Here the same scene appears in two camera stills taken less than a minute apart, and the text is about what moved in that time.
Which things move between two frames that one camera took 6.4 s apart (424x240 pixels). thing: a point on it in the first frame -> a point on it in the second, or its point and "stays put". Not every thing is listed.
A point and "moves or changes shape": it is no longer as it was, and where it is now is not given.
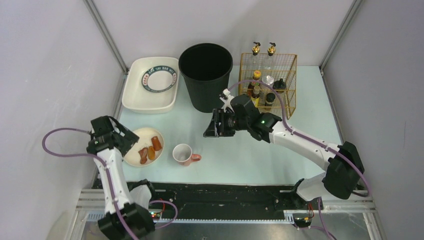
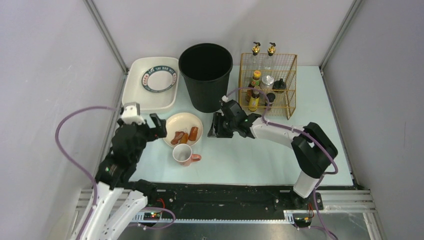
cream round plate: [145, 135] moves or changes shape
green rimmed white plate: [159, 79] stays put
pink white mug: [183, 153] stays put
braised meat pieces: [156, 143] -> [193, 133]
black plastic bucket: [206, 69] stays put
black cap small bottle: [270, 99] stays put
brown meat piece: [143, 154] -> [178, 135]
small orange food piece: [151, 153] -> [184, 139]
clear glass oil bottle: [271, 65] stays put
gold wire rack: [269, 81] stays put
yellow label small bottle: [255, 97] stays put
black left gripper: [117, 133] -> [145, 129]
